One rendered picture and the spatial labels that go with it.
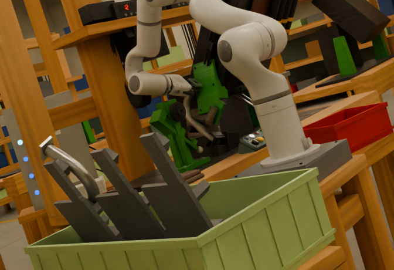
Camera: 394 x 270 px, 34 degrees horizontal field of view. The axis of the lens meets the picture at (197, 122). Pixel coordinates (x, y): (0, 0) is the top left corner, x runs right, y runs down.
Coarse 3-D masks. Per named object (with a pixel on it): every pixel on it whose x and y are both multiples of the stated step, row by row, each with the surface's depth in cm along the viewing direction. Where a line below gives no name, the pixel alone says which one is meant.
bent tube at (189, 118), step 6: (192, 78) 267; (192, 84) 264; (198, 84) 265; (186, 96) 267; (186, 102) 267; (186, 108) 268; (186, 114) 267; (186, 120) 268; (192, 120) 265; (192, 126) 265; (198, 126) 263; (204, 132) 260; (210, 138) 258
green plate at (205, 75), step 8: (200, 64) 266; (200, 72) 266; (208, 72) 263; (216, 72) 264; (200, 80) 266; (208, 80) 263; (216, 80) 261; (200, 88) 266; (208, 88) 263; (216, 88) 260; (224, 88) 266; (200, 96) 266; (208, 96) 263; (216, 96) 260; (224, 96) 265; (200, 104) 266; (208, 104) 263; (200, 112) 266
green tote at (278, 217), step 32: (224, 192) 165; (256, 192) 158; (288, 192) 137; (320, 192) 146; (224, 224) 122; (256, 224) 129; (288, 224) 136; (320, 224) 143; (32, 256) 158; (64, 256) 148; (96, 256) 140; (128, 256) 132; (160, 256) 125; (192, 256) 119; (224, 256) 121; (256, 256) 127; (288, 256) 134
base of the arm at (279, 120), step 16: (288, 96) 192; (256, 112) 195; (272, 112) 190; (288, 112) 191; (272, 128) 191; (288, 128) 190; (272, 144) 192; (288, 144) 190; (304, 144) 192; (272, 160) 195; (288, 160) 187
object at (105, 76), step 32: (0, 0) 238; (64, 0) 268; (96, 0) 272; (0, 32) 236; (0, 64) 242; (96, 64) 266; (32, 96) 241; (96, 96) 271; (32, 128) 239; (128, 128) 273; (32, 160) 245; (128, 160) 270
